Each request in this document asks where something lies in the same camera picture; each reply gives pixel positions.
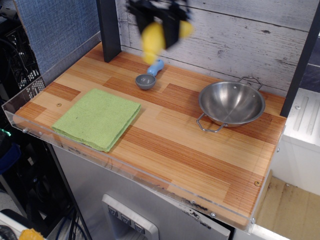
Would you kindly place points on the dark grey left post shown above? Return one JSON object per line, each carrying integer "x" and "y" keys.
{"x": 109, "y": 29}

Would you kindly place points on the silver metal bowl with handles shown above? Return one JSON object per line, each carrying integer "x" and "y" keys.
{"x": 231, "y": 104}

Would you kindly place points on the dark grey right post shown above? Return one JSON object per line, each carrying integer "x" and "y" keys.
{"x": 302, "y": 63}

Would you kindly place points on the silver toy fridge cabinet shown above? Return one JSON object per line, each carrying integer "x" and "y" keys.
{"x": 117, "y": 202}

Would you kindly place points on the green folded cloth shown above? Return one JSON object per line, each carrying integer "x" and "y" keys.
{"x": 97, "y": 120}

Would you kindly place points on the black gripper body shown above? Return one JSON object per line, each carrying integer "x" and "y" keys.
{"x": 146, "y": 12}

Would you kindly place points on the white toy sink unit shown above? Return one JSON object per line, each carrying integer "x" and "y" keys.
{"x": 297, "y": 157}

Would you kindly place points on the blue fabric partition panel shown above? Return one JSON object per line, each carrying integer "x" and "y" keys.
{"x": 59, "y": 31}

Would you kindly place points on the blue grey toy scoop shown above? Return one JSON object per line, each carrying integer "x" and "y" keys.
{"x": 148, "y": 80}

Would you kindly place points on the clear acrylic table guard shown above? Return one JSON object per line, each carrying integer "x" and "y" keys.
{"x": 164, "y": 167}

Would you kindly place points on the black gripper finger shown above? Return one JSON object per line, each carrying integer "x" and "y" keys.
{"x": 171, "y": 31}

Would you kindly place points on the yellow toy banana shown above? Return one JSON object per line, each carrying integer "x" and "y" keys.
{"x": 153, "y": 39}

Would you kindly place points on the dark grey post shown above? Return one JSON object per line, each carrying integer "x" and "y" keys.
{"x": 109, "y": 29}
{"x": 302, "y": 63}

